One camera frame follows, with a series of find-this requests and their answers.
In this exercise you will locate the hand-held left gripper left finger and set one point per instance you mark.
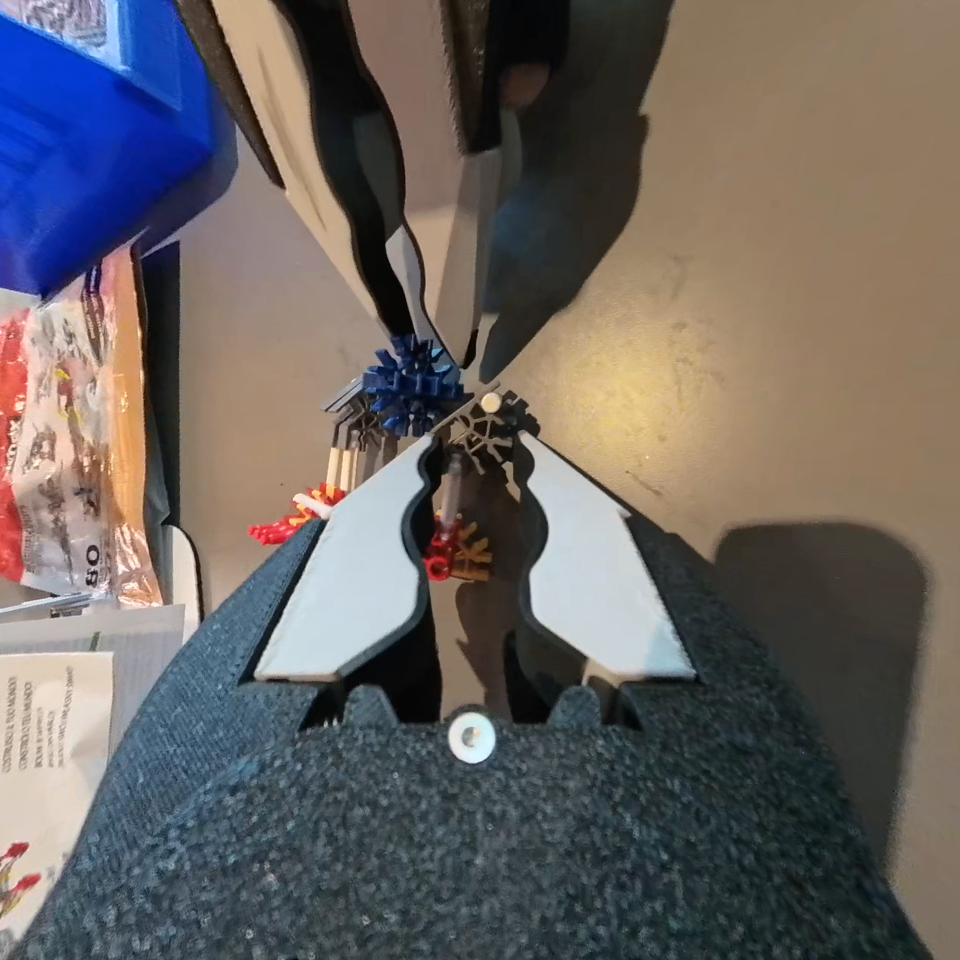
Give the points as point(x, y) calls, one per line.
point(345, 585)

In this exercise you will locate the orange red toy parts bag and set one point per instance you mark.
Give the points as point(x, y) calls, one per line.
point(75, 450)

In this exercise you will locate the person's right hand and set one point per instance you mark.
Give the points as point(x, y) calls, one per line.
point(525, 84)

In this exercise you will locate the printed instruction sheet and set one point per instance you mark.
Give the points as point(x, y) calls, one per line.
point(52, 750)

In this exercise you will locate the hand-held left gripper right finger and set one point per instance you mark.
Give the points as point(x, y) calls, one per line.
point(607, 592)

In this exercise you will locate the blue storage bin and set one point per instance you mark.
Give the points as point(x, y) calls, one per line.
point(90, 150)

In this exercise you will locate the red yellow grey toy assembly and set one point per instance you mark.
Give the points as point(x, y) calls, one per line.
point(484, 435)
point(345, 465)

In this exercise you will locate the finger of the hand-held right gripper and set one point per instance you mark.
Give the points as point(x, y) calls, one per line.
point(480, 225)
point(285, 112)

